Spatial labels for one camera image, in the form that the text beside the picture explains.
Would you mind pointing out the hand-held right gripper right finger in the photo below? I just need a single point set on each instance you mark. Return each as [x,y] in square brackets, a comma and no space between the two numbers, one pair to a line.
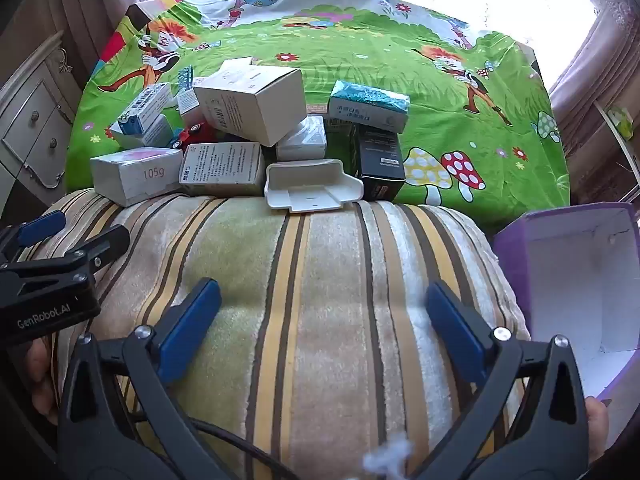
[455,330]

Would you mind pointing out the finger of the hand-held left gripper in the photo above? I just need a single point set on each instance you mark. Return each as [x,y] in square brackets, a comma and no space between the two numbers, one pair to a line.
[100,247]
[42,225]

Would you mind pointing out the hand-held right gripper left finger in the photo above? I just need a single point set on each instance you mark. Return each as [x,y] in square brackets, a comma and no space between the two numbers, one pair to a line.
[192,325]

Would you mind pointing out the white box with pink label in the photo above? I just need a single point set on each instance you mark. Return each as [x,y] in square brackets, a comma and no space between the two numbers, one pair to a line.
[135,175]

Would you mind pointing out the purple cardboard box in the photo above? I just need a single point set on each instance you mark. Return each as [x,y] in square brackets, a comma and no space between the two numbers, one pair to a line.
[565,285]

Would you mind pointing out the white box with blue side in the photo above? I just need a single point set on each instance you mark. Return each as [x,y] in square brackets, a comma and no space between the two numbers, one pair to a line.
[150,135]

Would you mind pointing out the red toy car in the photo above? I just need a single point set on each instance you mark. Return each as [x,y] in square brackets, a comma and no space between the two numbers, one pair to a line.
[192,135]

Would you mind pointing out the white box with printed text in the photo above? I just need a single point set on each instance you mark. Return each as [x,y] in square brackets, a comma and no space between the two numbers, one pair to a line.
[222,167]

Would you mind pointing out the white blue patterned box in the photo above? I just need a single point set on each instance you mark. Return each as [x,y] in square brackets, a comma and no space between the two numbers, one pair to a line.
[145,105]

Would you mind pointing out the white plastic holder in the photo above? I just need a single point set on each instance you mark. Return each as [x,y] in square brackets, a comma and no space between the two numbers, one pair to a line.
[310,187]

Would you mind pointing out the black box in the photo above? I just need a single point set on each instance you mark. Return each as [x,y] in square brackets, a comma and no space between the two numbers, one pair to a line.
[380,157]

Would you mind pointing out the large white barcode box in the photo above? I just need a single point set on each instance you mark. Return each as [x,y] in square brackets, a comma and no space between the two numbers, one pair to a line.
[250,102]

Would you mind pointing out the plain white box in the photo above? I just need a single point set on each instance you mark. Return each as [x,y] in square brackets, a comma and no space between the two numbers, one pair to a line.
[302,137]

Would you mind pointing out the teal and white box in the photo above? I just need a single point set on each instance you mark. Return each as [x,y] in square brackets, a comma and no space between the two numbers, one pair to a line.
[367,105]

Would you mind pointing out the person's left hand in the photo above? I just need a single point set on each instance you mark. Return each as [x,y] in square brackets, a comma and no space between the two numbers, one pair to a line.
[42,375]

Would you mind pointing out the white carved dresser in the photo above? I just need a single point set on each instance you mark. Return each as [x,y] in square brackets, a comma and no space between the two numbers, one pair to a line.
[35,125]

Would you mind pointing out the white fluff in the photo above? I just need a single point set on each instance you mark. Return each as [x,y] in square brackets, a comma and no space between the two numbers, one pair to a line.
[390,460]

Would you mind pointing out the beige curtain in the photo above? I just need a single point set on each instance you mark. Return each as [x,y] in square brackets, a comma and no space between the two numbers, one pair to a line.
[600,25]
[75,10]

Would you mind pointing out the white shelf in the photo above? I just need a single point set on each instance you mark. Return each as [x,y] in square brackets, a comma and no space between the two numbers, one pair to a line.
[617,140]

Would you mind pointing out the green item on shelf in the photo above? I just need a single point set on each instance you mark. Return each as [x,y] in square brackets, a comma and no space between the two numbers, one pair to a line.
[622,120]

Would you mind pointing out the green cartoon printed bedsheet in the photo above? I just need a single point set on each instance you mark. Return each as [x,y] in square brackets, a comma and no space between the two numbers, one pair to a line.
[350,50]

